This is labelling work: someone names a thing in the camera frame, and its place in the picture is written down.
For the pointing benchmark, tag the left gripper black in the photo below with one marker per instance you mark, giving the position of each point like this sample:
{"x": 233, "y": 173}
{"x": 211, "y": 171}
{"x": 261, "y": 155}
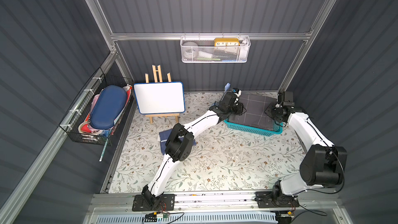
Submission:
{"x": 231, "y": 100}

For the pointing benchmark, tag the teal plastic basket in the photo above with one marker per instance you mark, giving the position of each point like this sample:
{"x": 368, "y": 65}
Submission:
{"x": 278, "y": 129}

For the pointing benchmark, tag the dark grey checked pillowcase front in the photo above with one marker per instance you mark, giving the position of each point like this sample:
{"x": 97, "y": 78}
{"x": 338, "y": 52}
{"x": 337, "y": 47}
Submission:
{"x": 254, "y": 108}

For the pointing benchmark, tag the navy blue pillowcase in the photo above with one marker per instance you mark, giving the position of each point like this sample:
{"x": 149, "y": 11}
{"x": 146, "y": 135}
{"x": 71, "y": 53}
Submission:
{"x": 166, "y": 137}

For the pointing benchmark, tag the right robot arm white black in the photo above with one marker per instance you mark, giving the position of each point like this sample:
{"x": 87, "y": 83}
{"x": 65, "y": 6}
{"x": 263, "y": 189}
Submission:
{"x": 324, "y": 163}

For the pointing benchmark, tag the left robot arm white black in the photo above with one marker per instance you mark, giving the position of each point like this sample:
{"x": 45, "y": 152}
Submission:
{"x": 190, "y": 131}

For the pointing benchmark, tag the blue pen holder cup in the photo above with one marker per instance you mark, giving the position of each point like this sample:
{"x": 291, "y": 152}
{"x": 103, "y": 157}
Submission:
{"x": 226, "y": 88}

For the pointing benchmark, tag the floral table cloth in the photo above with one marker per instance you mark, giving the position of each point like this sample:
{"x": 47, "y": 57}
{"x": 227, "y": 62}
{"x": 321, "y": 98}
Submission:
{"x": 222, "y": 159}

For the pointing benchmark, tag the yellow clock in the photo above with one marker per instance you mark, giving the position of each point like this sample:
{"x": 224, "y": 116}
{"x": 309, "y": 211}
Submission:
{"x": 226, "y": 42}

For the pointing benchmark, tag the tape roll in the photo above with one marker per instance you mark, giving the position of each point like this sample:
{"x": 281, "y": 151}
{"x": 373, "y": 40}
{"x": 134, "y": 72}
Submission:
{"x": 190, "y": 50}

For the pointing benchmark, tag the wooden easel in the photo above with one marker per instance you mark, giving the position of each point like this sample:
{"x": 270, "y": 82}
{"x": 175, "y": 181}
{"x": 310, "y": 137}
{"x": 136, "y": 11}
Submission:
{"x": 157, "y": 74}

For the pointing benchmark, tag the blue oval case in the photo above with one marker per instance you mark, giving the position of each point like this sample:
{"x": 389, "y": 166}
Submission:
{"x": 109, "y": 106}

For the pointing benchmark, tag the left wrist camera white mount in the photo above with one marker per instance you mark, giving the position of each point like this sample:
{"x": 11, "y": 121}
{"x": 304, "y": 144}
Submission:
{"x": 237, "y": 93}

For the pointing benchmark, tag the white wire wall basket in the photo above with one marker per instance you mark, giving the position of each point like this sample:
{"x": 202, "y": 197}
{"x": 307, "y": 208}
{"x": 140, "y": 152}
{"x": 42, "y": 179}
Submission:
{"x": 208, "y": 53}

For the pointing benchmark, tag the small whiteboard blue frame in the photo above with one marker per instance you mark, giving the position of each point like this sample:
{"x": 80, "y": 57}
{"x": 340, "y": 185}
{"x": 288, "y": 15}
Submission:
{"x": 160, "y": 98}

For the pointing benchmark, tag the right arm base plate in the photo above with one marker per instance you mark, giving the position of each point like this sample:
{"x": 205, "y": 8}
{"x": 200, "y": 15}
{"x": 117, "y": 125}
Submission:
{"x": 267, "y": 199}

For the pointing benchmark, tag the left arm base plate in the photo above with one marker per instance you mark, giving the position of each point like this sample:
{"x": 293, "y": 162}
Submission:
{"x": 164, "y": 202}

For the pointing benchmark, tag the black wire side basket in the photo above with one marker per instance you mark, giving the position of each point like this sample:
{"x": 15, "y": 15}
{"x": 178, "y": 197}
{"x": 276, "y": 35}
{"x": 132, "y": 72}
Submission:
{"x": 77, "y": 126}

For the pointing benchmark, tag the aluminium mounting rail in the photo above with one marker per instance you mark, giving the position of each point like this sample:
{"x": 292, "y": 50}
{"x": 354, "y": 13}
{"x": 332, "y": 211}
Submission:
{"x": 195, "y": 201}

